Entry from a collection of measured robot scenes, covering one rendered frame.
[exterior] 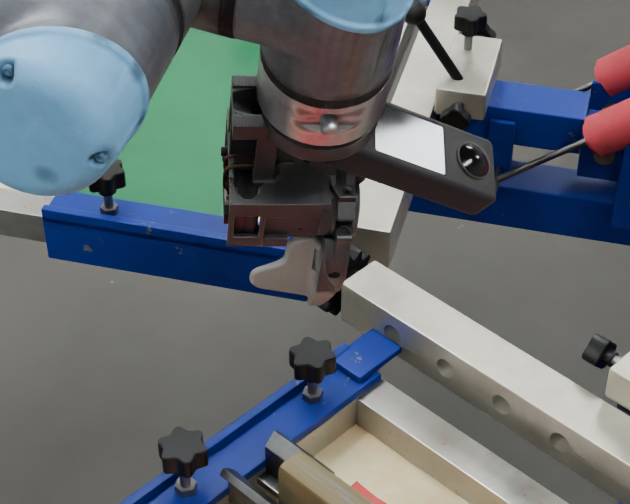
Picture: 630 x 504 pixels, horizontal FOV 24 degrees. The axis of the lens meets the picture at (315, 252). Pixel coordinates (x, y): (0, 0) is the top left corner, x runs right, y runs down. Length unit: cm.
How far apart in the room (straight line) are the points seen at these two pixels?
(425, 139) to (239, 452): 52
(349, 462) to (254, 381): 144
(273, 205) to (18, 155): 27
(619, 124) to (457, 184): 75
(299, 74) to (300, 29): 4
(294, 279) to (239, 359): 190
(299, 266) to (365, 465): 46
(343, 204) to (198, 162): 87
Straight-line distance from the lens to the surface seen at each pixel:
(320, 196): 88
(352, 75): 77
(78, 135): 63
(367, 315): 144
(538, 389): 135
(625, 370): 133
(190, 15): 72
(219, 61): 194
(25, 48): 63
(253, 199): 88
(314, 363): 133
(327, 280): 95
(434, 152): 89
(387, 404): 140
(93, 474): 269
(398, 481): 138
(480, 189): 90
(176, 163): 175
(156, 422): 276
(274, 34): 75
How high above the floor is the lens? 199
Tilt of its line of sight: 40 degrees down
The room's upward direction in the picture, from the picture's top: straight up
